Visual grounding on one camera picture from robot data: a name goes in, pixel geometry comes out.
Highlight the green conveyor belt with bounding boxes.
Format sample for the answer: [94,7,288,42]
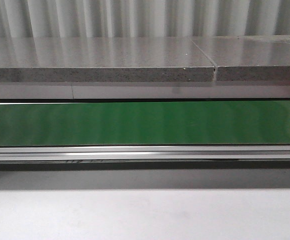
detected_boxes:
[0,100,290,147]

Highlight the grey right counter slab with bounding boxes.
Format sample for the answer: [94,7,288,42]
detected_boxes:
[191,35,290,83]

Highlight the grey stone counter slab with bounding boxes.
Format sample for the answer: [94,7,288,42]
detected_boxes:
[0,37,215,83]

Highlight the grey pleated curtain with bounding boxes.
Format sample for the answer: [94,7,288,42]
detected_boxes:
[0,0,290,38]

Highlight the aluminium conveyor frame rail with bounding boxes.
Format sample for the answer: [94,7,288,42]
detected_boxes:
[0,144,290,164]

